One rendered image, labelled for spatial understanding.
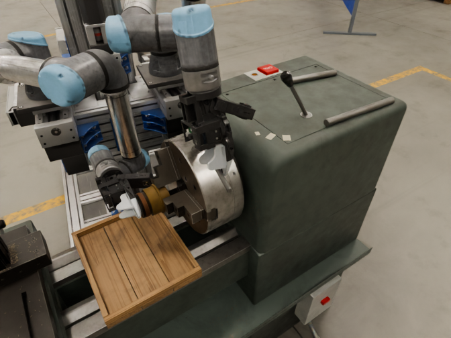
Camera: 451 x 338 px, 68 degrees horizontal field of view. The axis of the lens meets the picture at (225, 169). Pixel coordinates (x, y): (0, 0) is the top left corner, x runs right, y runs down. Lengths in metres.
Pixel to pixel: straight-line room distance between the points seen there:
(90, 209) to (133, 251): 1.20
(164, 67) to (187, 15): 0.88
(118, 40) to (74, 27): 0.85
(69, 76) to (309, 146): 0.67
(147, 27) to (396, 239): 2.15
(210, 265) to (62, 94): 0.67
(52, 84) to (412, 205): 2.46
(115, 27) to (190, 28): 0.18
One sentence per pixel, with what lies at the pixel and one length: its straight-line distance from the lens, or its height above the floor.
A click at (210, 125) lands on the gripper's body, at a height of 1.42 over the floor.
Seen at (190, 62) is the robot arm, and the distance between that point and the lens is 0.66.
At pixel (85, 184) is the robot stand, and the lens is 2.53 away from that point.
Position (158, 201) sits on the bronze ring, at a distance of 0.99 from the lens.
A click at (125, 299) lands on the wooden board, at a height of 0.88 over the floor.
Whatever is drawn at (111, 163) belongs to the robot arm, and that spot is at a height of 1.12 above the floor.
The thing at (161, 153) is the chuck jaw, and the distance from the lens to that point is 1.01.
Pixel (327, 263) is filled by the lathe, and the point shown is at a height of 0.54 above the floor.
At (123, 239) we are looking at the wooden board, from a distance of 1.21.
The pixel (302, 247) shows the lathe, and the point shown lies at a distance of 1.33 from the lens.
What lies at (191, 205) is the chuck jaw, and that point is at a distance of 0.97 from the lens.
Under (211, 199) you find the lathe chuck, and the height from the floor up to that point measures 1.14.
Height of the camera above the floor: 1.80
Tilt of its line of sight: 40 degrees down
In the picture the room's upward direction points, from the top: straight up
